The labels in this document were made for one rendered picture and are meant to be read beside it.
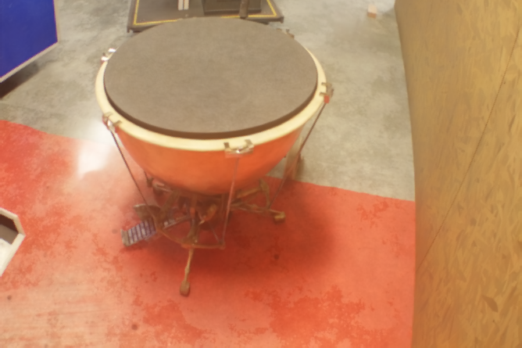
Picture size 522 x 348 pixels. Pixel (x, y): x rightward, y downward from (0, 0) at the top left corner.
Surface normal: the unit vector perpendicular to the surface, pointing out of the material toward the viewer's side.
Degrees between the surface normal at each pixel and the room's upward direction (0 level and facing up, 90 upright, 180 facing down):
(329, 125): 0
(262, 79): 0
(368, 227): 0
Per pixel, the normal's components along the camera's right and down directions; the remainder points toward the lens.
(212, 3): 0.19, 0.66
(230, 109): 0.08, -0.75
